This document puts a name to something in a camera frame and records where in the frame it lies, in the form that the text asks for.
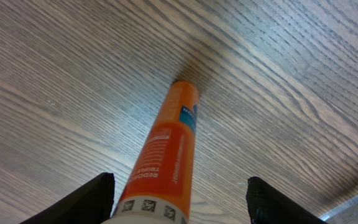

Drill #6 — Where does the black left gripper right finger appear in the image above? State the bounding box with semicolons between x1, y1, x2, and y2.
246;177;326;224

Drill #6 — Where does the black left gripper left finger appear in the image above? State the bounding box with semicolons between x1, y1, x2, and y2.
24;172;115;224

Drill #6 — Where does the orange tube white cap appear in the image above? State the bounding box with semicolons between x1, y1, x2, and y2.
107;80;200;224

